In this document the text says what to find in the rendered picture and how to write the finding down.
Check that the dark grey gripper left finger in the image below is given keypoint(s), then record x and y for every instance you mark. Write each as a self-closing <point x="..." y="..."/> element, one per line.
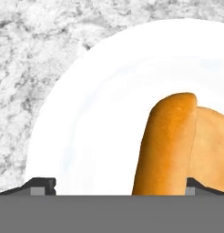
<point x="41" y="184"/>

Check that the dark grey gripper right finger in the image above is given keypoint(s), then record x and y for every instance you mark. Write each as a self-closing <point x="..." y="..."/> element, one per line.
<point x="194" y="186"/>

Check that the golden brown bun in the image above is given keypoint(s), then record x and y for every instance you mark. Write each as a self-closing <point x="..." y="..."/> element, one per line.
<point x="171" y="145"/>

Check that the white plate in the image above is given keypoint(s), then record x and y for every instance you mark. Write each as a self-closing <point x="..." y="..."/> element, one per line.
<point x="117" y="106"/>

